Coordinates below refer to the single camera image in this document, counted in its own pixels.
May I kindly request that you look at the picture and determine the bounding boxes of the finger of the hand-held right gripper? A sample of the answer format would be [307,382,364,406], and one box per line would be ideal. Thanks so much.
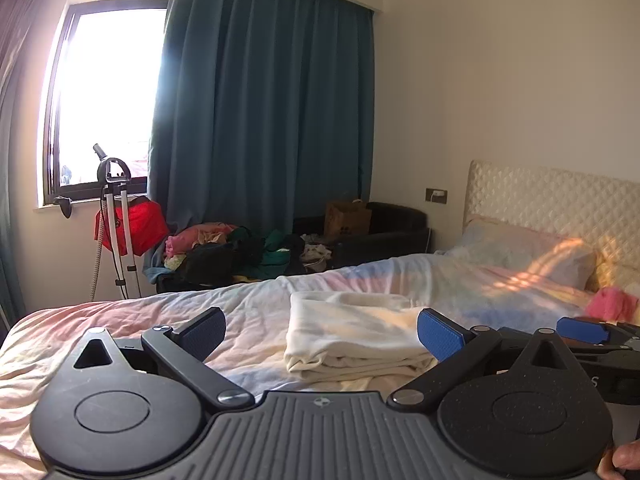
[556,317,612,346]

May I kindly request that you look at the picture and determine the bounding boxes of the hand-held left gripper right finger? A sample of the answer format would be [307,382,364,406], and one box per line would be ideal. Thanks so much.
[387,308,587,408]

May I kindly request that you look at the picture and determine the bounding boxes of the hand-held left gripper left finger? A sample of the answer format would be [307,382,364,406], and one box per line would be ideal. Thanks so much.
[55,306,256,410]

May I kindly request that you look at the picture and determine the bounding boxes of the cream sweatpants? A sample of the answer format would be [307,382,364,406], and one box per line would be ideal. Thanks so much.
[283,290,442,374]

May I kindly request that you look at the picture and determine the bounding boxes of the pile of mixed clothes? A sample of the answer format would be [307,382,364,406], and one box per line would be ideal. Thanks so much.
[142,221,334,294]

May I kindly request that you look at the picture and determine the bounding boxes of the person's right hand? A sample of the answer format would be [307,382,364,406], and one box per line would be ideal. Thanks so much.
[597,439,640,480]

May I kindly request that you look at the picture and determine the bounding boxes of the pink cloth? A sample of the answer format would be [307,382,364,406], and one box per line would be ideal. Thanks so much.
[584,286,640,324]

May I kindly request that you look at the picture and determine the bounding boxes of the pastel pillow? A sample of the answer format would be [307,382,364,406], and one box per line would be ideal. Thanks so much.
[452,216,599,291]

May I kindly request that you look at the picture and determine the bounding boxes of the bed with pastel sheet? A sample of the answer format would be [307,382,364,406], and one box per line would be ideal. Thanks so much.
[0,252,640,480]

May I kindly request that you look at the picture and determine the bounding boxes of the black armchair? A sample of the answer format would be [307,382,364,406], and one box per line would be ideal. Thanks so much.
[292,201,432,274]

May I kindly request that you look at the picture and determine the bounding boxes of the cream quilted headboard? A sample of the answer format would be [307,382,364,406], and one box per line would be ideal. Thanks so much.
[462,160,640,294]

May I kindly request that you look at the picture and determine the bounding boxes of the brown paper bag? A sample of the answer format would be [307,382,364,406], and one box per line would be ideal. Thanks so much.
[323,200,374,240]

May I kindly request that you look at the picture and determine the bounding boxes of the garment steamer stand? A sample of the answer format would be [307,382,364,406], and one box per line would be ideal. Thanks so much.
[88,143,142,304]

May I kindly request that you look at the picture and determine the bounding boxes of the teal curtain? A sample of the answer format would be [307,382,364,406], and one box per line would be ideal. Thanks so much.
[0,0,51,327]
[146,0,377,242]

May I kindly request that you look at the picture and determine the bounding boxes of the window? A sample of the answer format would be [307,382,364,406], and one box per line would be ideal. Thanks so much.
[42,0,172,209]

